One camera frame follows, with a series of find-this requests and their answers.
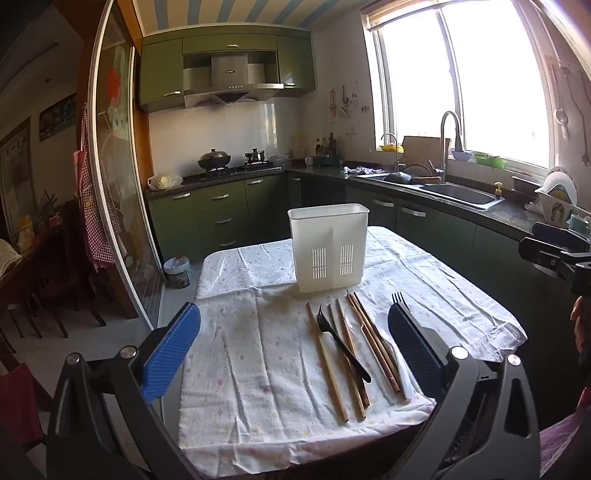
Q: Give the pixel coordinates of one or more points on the black gas stove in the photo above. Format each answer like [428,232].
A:
[240,170]

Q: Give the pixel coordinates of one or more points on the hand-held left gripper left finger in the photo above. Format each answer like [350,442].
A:
[171,357]

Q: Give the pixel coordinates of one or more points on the green lower kitchen cabinets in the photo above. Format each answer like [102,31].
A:
[221,217]

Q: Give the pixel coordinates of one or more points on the white dish rack with plates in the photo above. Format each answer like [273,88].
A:
[558,194]

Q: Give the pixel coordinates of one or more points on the red checkered apron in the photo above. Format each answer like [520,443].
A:
[92,207]

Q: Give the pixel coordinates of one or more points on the dark stone kitchen countertop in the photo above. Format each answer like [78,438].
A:
[512,214]

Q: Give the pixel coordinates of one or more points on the stainless steel double sink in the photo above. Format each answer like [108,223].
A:
[461,194]

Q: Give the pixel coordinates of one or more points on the crumpled dish cloths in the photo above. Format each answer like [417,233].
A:
[358,170]

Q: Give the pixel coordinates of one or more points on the small lidded trash bin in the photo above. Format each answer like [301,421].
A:
[177,272]

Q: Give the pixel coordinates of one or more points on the dark framed wall picture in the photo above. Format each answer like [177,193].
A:
[57,115]

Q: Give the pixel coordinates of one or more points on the sliding glass door with decals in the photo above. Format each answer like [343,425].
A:
[117,184]

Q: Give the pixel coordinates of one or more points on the small curved steel faucet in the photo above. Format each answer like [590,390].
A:
[396,147]

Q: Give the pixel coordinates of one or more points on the cluster of sauce bottles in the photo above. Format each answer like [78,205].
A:
[328,145]

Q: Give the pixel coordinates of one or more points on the small blue bowl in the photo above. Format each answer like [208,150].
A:
[461,156]

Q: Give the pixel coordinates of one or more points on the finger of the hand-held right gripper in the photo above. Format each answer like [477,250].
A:
[554,233]
[540,254]

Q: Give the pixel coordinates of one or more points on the yellow sill tray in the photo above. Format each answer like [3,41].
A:
[390,148]

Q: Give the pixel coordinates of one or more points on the dark wooden chopstick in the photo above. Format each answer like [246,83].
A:
[347,332]

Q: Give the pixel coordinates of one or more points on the steel range hood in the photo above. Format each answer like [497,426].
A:
[231,69]

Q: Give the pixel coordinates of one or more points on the white plastic bag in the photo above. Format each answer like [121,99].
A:
[164,181]

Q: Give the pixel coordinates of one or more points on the red chair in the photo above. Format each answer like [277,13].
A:
[18,406]

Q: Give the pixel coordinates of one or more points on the small dark cooking pot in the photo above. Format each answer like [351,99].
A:
[255,157]

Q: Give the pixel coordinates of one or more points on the dark wooden dining chairs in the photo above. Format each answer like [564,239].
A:
[60,286]

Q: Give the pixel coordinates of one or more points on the green plastic basket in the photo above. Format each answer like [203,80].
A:
[490,161]

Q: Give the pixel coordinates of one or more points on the large kitchen window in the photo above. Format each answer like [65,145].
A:
[485,83]

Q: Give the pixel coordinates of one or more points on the white plastic spoon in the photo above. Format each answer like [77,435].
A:
[353,318]
[383,323]

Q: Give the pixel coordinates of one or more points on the person's purple patterned clothing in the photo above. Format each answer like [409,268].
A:
[565,443]

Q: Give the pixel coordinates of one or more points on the hanging metal ladle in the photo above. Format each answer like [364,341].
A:
[560,115]

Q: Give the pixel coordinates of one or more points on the black rectangular tray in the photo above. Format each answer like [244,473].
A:
[525,184]

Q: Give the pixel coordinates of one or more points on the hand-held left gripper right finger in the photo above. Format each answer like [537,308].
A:
[411,344]

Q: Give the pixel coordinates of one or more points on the tall framed wall scroll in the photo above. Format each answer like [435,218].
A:
[16,184]

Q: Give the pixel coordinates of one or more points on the yellow soap dispenser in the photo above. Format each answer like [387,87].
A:
[498,190]

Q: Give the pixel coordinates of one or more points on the white floral tablecloth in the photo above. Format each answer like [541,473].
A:
[258,369]

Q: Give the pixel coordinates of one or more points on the tall curved steel faucet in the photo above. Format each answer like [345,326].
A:
[444,138]

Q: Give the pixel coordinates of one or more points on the black plastic spoon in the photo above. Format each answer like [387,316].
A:
[339,344]

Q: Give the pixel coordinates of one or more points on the person's right hand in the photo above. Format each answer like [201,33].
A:
[582,327]

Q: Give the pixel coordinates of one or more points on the black lidded wok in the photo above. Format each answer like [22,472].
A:
[214,160]

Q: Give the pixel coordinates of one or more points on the wooden cutting board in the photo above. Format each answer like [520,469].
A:
[422,150]

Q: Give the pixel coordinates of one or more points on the white plastic utensil holder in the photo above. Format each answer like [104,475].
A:
[328,249]

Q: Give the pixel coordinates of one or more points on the brown wooden chopstick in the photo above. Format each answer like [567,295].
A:
[392,364]

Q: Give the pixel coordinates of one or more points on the reddish brown chopstick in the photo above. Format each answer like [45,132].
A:
[371,344]
[378,344]

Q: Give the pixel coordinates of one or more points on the teal mug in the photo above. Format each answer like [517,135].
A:
[579,225]

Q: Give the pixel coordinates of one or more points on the white lidded food container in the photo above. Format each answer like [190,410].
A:
[280,159]

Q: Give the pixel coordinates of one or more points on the clear plastic oil jug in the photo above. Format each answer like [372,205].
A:
[300,147]

